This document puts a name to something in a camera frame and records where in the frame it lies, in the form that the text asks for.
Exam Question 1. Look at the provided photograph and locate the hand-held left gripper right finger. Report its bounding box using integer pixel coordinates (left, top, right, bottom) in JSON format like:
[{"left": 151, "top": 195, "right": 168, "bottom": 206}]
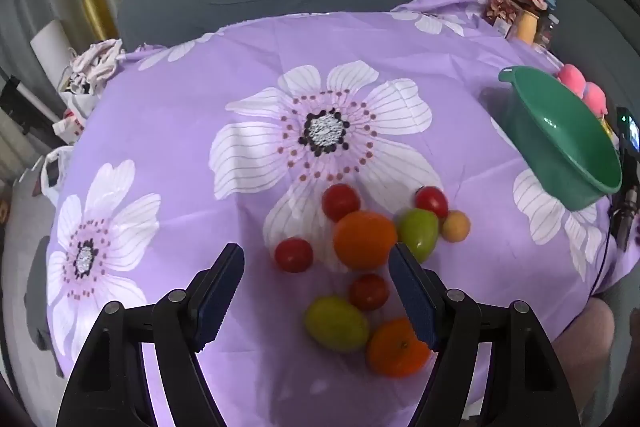
[{"left": 387, "top": 243, "right": 583, "bottom": 427}]

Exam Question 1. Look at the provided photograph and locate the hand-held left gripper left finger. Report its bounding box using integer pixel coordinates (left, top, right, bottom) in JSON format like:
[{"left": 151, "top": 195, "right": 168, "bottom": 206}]
[{"left": 56, "top": 243, "right": 246, "bottom": 427}]

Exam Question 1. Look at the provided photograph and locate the red tomato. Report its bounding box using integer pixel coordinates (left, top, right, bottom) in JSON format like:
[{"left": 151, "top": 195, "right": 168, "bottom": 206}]
[
  {"left": 321, "top": 183, "right": 362, "bottom": 223},
  {"left": 348, "top": 273, "right": 391, "bottom": 312},
  {"left": 274, "top": 237, "right": 314, "bottom": 274},
  {"left": 414, "top": 185, "right": 449, "bottom": 219}
]

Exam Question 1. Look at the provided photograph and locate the small orange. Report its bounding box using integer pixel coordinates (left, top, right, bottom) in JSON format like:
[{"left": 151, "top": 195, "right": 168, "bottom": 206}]
[{"left": 365, "top": 318, "right": 432, "bottom": 378}]

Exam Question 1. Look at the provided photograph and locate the green tomato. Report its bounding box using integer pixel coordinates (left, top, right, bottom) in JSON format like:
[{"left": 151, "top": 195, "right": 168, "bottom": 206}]
[{"left": 397, "top": 208, "right": 440, "bottom": 264}]

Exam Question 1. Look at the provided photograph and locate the large orange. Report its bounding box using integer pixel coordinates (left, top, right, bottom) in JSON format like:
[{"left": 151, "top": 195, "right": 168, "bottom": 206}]
[{"left": 333, "top": 210, "right": 399, "bottom": 272}]

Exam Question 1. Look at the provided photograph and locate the yellow-green tomato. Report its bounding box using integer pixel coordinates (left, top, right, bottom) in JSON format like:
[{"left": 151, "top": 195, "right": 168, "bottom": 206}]
[{"left": 304, "top": 296, "right": 371, "bottom": 353}]

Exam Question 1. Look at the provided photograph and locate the small yellow tomato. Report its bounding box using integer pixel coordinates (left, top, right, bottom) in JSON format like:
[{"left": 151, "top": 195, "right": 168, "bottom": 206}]
[{"left": 440, "top": 210, "right": 471, "bottom": 242}]

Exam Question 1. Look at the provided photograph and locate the green plastic bowl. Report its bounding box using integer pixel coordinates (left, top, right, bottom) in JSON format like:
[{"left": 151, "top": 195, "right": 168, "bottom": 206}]
[{"left": 498, "top": 66, "right": 624, "bottom": 212}]

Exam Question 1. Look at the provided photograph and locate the person's leg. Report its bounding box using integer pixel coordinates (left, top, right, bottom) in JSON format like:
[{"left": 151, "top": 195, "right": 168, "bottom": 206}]
[{"left": 552, "top": 297, "right": 618, "bottom": 418}]

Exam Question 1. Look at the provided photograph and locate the white plastic bag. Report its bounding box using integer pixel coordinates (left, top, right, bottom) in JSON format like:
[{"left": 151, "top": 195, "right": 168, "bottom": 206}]
[{"left": 40, "top": 146, "right": 76, "bottom": 208}]

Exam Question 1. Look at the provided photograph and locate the purple floral tablecloth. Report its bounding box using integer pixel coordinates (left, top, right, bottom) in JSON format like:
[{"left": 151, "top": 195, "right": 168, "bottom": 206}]
[{"left": 46, "top": 0, "right": 636, "bottom": 427}]

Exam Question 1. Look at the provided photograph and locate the patterned cloth bundle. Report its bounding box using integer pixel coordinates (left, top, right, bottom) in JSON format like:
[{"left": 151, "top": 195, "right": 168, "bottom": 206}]
[{"left": 60, "top": 39, "right": 126, "bottom": 102}]

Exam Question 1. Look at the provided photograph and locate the pink plush toy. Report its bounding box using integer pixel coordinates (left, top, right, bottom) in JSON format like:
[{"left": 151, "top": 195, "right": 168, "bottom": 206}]
[{"left": 556, "top": 63, "right": 608, "bottom": 118}]

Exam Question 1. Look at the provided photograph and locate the tan bottle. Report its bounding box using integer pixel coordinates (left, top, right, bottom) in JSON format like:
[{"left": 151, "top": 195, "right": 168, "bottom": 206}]
[{"left": 515, "top": 9, "right": 540, "bottom": 45}]

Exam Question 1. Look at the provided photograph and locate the clear plastic bottle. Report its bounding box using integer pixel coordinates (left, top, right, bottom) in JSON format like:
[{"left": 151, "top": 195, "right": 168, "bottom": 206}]
[{"left": 539, "top": 12, "right": 560, "bottom": 50}]

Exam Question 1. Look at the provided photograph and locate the white roll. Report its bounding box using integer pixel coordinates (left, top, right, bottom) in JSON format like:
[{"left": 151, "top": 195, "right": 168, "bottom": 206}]
[{"left": 30, "top": 21, "right": 76, "bottom": 108}]

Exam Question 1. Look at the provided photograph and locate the black camera on stand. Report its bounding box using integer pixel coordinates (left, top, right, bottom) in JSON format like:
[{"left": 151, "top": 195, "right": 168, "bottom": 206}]
[{"left": 614, "top": 106, "right": 640, "bottom": 253}]

